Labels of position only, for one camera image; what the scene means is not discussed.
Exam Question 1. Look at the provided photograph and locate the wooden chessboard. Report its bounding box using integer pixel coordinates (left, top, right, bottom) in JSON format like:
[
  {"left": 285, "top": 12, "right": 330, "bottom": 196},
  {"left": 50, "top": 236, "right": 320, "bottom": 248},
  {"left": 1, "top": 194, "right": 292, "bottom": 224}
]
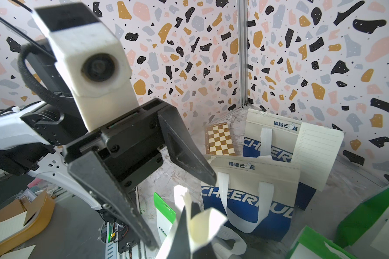
[{"left": 205, "top": 123, "right": 236, "bottom": 155}]

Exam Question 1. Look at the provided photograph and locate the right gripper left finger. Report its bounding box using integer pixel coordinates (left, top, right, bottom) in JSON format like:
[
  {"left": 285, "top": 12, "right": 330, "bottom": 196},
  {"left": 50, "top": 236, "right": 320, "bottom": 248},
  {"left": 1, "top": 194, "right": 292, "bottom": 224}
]
[{"left": 156, "top": 207, "right": 194, "bottom": 259}]

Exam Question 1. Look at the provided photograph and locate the front blue white bag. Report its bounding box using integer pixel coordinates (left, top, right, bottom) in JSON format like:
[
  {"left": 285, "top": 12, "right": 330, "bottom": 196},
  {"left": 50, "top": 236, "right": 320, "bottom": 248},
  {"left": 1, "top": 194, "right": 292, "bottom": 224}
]
[{"left": 202, "top": 155, "right": 300, "bottom": 241}]

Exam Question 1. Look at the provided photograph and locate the green white bag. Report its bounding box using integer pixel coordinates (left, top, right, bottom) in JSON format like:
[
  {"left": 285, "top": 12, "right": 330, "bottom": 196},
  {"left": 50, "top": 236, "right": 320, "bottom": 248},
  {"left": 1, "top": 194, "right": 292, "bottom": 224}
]
[
  {"left": 334, "top": 186, "right": 389, "bottom": 259},
  {"left": 153, "top": 192, "right": 247, "bottom": 259},
  {"left": 285, "top": 226, "right": 356, "bottom": 259}
]

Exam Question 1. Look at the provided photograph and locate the cardboard box outside cell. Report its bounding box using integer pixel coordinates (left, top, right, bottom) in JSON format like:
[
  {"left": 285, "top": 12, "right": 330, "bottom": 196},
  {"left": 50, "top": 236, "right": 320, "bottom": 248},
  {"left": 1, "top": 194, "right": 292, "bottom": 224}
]
[{"left": 0, "top": 192, "right": 55, "bottom": 256}]

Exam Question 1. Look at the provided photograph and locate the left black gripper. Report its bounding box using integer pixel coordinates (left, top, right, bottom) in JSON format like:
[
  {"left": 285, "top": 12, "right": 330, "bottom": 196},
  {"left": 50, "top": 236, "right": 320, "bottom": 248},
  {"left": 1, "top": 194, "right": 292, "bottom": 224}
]
[{"left": 64, "top": 98, "right": 217, "bottom": 249}]

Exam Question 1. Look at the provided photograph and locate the blue white bag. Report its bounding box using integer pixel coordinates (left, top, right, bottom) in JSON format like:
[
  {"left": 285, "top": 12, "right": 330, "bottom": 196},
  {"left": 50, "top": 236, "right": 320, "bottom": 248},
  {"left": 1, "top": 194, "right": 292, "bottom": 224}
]
[
  {"left": 202, "top": 155, "right": 300, "bottom": 241},
  {"left": 243, "top": 109, "right": 318, "bottom": 210}
]

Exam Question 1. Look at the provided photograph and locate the back blue white bag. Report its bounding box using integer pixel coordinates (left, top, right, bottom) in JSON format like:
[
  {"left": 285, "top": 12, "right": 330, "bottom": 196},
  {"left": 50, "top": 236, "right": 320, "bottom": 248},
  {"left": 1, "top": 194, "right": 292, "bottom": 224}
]
[{"left": 243, "top": 109, "right": 318, "bottom": 210}]

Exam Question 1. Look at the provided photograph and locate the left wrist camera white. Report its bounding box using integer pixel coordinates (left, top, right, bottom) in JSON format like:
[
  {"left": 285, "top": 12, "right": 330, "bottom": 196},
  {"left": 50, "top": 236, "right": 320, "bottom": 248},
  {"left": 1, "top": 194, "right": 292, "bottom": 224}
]
[{"left": 32, "top": 2, "right": 139, "bottom": 132}]

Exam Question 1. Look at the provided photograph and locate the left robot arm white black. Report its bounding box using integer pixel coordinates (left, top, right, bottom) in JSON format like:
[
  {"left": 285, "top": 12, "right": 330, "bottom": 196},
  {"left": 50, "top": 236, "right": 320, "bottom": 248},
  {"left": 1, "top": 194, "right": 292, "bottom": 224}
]
[{"left": 0, "top": 40, "right": 217, "bottom": 247}]

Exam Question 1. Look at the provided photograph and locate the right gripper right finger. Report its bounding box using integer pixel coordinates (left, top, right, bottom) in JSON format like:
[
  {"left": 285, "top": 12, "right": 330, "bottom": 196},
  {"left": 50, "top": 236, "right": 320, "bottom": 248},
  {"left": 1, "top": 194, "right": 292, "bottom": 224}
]
[{"left": 192, "top": 242, "right": 216, "bottom": 259}]

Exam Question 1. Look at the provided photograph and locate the left corner aluminium post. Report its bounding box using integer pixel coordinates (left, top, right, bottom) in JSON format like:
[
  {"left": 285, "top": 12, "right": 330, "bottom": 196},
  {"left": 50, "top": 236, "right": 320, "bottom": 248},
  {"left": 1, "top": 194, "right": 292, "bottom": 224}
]
[{"left": 237, "top": 0, "right": 248, "bottom": 106}]

